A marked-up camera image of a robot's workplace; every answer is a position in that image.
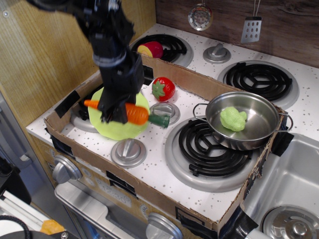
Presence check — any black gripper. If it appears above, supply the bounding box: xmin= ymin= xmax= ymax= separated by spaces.
xmin=99 ymin=53 xmax=144 ymax=124

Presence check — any orange toy carrot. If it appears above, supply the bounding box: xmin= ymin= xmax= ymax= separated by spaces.
xmin=84 ymin=100 xmax=170 ymax=128

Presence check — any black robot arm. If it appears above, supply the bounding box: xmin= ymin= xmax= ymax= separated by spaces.
xmin=29 ymin=0 xmax=144 ymax=123

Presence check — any light green plastic plate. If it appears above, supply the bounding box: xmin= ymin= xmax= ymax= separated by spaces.
xmin=88 ymin=87 xmax=150 ymax=141

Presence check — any front left black burner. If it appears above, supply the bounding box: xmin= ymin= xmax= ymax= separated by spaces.
xmin=70 ymin=84 xmax=103 ymax=133

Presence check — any black burner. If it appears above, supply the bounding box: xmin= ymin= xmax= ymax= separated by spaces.
xmin=70 ymin=84 xmax=103 ymax=133
xmin=217 ymin=60 xmax=300 ymax=110
xmin=130 ymin=34 xmax=193 ymax=67
xmin=164 ymin=118 xmax=260 ymax=193

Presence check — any silver front stove knob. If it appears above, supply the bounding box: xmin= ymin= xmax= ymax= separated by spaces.
xmin=111 ymin=138 xmax=147 ymax=168

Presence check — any silver stove knob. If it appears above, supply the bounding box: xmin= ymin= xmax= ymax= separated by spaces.
xmin=203 ymin=43 xmax=231 ymax=64
xmin=111 ymin=138 xmax=147 ymax=168
xmin=150 ymin=102 xmax=180 ymax=125

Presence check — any silver middle stove knob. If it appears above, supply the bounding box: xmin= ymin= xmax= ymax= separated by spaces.
xmin=150 ymin=102 xmax=180 ymax=125

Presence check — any red toy strawberry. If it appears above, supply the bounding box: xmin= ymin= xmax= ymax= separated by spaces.
xmin=152 ymin=77 xmax=175 ymax=102

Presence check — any brown cardboard fence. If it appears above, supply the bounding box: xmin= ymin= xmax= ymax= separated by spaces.
xmin=44 ymin=51 xmax=295 ymax=233

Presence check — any red yellow toy fruit half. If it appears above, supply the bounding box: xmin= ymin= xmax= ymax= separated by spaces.
xmin=137 ymin=41 xmax=163 ymax=58

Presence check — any left silver oven dial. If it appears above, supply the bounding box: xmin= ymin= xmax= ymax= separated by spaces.
xmin=52 ymin=155 xmax=82 ymax=184

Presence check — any silver oven dial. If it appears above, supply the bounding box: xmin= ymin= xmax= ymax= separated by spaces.
xmin=52 ymin=155 xmax=82 ymax=184
xmin=146 ymin=213 xmax=183 ymax=239

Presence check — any oven clock display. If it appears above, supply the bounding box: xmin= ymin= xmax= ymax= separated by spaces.
xmin=95 ymin=178 xmax=132 ymax=208

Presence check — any back left black burner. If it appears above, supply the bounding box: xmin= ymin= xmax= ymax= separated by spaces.
xmin=130 ymin=34 xmax=193 ymax=67

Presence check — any front right black burner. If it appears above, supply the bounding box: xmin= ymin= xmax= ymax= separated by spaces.
xmin=164 ymin=118 xmax=260 ymax=193

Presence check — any green toy lettuce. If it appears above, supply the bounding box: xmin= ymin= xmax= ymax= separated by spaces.
xmin=220 ymin=107 xmax=247 ymax=132

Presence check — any silver back stove knob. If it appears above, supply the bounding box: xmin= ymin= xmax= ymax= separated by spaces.
xmin=203 ymin=43 xmax=231 ymax=64

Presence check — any right silver oven dial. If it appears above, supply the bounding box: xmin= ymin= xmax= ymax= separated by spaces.
xmin=146 ymin=213 xmax=183 ymax=239

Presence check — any stainless steel pan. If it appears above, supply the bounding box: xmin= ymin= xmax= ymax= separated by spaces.
xmin=194 ymin=92 xmax=294 ymax=150

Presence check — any black device left edge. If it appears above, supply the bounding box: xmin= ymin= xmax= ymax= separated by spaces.
xmin=0 ymin=157 xmax=31 ymax=205

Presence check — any hanging metal strainer ladle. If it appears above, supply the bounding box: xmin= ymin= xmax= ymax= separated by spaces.
xmin=188 ymin=0 xmax=213 ymax=31

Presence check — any orange object bottom left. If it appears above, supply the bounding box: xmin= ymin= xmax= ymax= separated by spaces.
xmin=40 ymin=219 xmax=65 ymax=235

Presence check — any back right black burner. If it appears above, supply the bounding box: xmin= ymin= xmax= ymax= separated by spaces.
xmin=217 ymin=60 xmax=300 ymax=110

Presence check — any hanging metal spatula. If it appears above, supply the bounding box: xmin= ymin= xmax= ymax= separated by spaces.
xmin=241 ymin=0 xmax=262 ymax=44

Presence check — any silver sink basin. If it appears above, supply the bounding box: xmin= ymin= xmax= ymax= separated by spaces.
xmin=243 ymin=134 xmax=319 ymax=239

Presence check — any silver sink drain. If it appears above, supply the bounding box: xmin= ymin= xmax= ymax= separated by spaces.
xmin=260 ymin=205 xmax=319 ymax=239

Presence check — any silver oven door handle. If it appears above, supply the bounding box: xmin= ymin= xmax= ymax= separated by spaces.
xmin=55 ymin=183 xmax=156 ymax=239

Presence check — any black cable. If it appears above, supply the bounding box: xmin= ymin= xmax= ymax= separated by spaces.
xmin=0 ymin=215 xmax=31 ymax=239

